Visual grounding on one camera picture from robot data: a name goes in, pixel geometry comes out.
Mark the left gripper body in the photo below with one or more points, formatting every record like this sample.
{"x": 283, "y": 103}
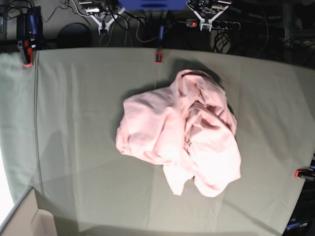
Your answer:
{"x": 208, "y": 11}

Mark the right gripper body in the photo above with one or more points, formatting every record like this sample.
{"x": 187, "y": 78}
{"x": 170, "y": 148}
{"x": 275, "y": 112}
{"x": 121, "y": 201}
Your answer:
{"x": 103, "y": 12}

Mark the pink t-shirt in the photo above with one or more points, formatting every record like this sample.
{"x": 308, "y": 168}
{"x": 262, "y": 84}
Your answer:
{"x": 188, "y": 129}

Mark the black power strip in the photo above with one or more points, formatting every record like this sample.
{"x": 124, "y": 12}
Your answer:
{"x": 216, "y": 25}

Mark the blue plastic box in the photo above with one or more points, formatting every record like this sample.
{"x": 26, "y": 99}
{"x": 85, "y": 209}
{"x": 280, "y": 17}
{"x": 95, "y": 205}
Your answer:
{"x": 153, "y": 4}

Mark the round black stool base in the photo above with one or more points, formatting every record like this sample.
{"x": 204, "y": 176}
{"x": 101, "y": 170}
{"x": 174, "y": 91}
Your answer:
{"x": 74, "y": 35}

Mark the middle orange black clamp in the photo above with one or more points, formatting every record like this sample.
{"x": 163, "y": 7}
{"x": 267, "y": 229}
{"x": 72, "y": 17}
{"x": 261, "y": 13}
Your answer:
{"x": 158, "y": 56}

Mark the orange black clamp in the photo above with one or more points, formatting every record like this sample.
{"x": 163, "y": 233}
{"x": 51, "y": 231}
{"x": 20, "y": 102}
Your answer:
{"x": 158, "y": 56}
{"x": 307, "y": 173}
{"x": 26, "y": 48}

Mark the left orange black clamp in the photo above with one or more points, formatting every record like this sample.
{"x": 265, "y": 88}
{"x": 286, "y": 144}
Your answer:
{"x": 26, "y": 48}

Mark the green table cloth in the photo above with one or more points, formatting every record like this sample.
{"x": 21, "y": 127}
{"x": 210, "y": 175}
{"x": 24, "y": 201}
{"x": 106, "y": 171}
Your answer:
{"x": 58, "y": 122}

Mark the right orange black clamp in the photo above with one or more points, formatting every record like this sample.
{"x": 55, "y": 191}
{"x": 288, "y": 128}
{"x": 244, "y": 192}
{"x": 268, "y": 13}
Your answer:
{"x": 307, "y": 173}

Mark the beige cardboard box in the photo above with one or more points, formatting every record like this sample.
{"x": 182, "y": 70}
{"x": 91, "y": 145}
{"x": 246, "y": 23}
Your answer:
{"x": 27, "y": 219}

